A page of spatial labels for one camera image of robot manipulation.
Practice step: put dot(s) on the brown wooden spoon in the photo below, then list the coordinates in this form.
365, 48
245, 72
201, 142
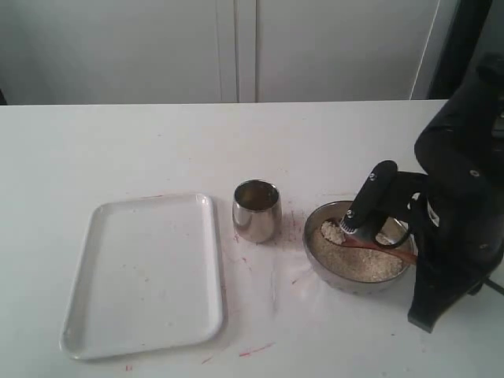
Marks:
366, 246

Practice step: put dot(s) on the steel cup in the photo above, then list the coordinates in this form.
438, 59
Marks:
256, 211

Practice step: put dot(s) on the white rectangular plastic tray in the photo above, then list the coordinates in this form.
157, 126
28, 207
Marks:
148, 278

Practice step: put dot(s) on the dark vertical post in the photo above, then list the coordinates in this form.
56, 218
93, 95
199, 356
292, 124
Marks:
458, 47

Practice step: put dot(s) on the steel bowl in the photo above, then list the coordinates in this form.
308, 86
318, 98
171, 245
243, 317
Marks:
336, 210

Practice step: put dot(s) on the beige grains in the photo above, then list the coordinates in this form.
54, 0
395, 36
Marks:
358, 264

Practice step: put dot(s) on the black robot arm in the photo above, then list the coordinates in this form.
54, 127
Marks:
462, 134

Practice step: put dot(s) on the white cabinet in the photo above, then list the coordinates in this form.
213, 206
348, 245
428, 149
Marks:
100, 52

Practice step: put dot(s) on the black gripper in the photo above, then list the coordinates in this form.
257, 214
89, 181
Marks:
457, 220

